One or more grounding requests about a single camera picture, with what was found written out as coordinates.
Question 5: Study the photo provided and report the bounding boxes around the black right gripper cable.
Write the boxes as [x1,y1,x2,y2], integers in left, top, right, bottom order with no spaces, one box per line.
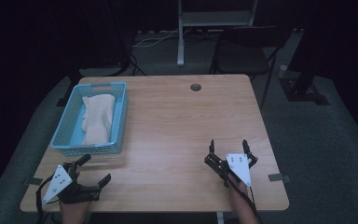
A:
[238,181,265,224]

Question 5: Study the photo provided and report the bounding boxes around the cream cloth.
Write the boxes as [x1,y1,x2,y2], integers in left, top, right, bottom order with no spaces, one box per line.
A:
[80,93,117,146]

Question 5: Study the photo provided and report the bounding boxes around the person's left hand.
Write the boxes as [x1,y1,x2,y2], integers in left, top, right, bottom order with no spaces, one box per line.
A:
[58,199,93,217]

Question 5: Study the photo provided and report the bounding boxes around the light blue plastic basket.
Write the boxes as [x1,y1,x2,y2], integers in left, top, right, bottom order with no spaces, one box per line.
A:
[49,81,130,157]

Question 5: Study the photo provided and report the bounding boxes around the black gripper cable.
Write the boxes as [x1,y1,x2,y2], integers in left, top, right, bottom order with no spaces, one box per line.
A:
[238,181,265,224]
[35,175,55,224]

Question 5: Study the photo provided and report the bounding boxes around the black folding chair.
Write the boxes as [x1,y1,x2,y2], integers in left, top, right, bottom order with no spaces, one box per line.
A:
[209,25,289,110]

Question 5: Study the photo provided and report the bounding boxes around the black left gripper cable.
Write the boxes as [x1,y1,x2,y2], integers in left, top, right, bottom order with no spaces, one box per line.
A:
[35,175,55,224]

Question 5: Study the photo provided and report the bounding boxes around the white floor cable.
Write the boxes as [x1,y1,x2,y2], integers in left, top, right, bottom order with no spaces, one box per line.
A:
[131,28,191,49]

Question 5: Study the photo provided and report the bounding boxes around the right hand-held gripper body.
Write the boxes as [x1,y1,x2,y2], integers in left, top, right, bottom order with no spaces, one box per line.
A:
[203,151,259,189]

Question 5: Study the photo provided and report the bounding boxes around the grey flat stand base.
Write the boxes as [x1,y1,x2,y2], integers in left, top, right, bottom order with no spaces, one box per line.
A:
[78,65,124,78]

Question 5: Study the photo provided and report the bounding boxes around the white metal stand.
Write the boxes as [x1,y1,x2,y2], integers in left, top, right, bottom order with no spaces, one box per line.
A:
[176,0,259,67]

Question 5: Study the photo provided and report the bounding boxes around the black stand base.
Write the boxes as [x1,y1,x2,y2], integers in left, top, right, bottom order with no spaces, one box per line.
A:
[278,28,331,107]

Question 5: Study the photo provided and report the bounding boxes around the grey tape strip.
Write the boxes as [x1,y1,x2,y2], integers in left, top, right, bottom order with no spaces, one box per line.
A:
[267,173,292,183]
[23,176,44,187]

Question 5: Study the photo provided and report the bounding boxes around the person's right hand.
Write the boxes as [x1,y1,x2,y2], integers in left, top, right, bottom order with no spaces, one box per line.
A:
[227,174,250,203]

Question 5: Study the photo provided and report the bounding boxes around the black floor cables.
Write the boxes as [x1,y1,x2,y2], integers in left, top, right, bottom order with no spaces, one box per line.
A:
[126,53,147,77]

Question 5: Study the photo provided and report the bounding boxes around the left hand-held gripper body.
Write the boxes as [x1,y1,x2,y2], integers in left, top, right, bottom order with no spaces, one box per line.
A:
[41,161,103,206]

